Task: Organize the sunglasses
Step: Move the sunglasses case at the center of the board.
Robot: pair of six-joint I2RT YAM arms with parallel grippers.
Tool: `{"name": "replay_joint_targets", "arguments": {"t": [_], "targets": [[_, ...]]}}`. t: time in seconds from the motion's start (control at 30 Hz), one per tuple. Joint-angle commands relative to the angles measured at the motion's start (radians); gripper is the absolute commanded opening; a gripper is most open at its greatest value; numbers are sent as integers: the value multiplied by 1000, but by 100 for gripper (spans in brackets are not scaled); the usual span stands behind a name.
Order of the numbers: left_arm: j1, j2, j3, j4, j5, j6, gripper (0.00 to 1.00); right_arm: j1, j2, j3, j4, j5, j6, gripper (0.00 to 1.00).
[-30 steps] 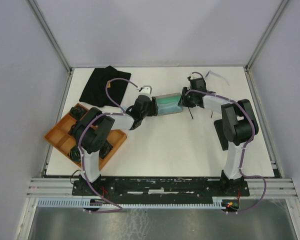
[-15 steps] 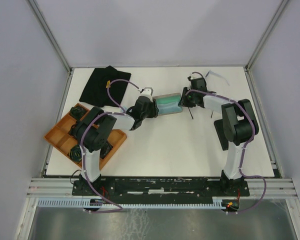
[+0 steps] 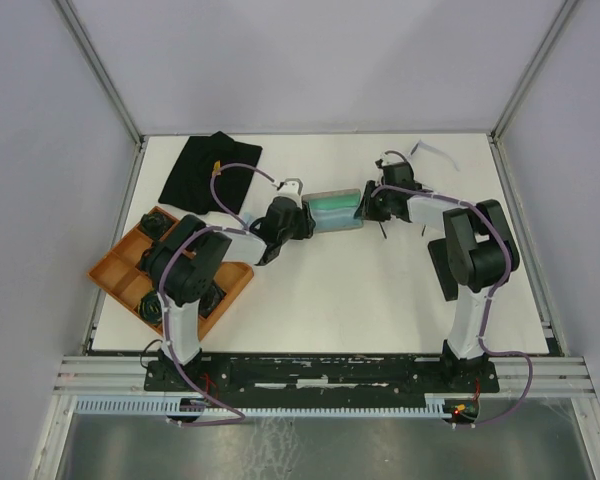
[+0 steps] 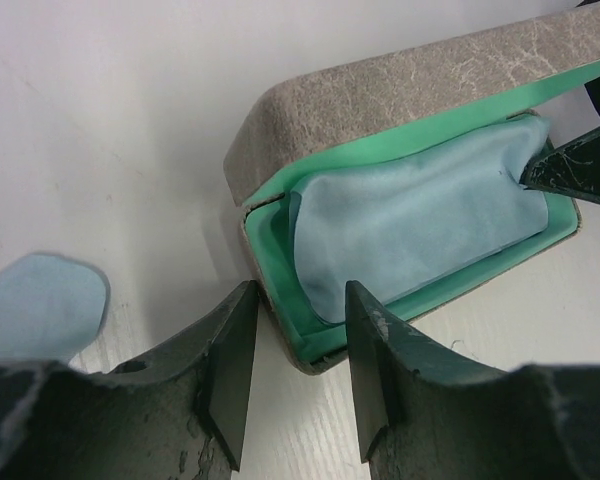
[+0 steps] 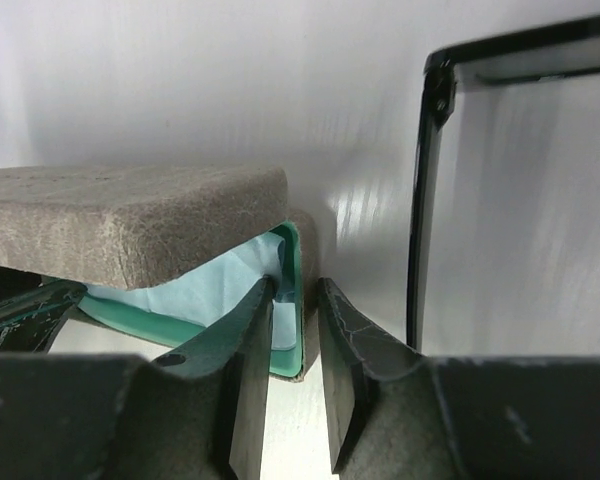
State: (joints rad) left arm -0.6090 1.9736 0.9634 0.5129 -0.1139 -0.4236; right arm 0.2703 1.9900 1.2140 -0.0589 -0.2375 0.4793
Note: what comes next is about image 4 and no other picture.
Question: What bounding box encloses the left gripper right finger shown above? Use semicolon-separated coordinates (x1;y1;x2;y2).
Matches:
345;281;505;463

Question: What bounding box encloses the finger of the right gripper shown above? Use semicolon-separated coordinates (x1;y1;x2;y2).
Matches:
519;126;600;205

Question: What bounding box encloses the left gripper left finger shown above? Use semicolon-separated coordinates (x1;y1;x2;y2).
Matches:
111;280;259;471

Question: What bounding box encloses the blue cleaning cloth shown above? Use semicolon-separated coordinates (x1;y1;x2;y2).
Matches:
289;114;550;324

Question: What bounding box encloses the crumpled blue cloth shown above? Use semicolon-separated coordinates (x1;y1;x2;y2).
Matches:
0;253;110;363

